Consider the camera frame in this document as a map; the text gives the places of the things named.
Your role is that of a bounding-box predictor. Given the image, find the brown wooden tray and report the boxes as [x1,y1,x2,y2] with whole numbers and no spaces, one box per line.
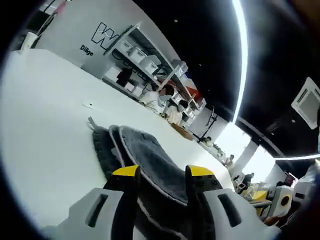
[169,123,195,141]

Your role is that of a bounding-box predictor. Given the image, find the white ceiling air vent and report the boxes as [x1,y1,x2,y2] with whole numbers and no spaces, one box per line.
[291,76,320,130]

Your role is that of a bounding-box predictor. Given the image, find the grey partition panel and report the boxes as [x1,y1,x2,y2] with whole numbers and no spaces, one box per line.
[31,0,182,82]

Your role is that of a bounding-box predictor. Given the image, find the person's right hand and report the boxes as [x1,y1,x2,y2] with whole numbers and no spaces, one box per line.
[264,216,285,227]

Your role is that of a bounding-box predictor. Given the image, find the black bag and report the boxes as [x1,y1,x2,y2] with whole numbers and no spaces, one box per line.
[116,67,133,85]

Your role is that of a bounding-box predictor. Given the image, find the grey towel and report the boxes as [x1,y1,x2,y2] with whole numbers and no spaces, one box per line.
[86,116,218,240]

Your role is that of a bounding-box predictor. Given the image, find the metal storage shelf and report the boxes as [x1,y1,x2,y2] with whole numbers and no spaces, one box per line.
[102,22,207,126]

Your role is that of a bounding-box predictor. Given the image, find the row of white storage boxes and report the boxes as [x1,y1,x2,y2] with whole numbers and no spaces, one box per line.
[117,39,201,123]

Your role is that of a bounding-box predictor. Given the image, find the ceiling light strip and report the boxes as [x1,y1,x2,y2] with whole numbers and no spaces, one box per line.
[273,153,320,161]
[231,0,248,123]

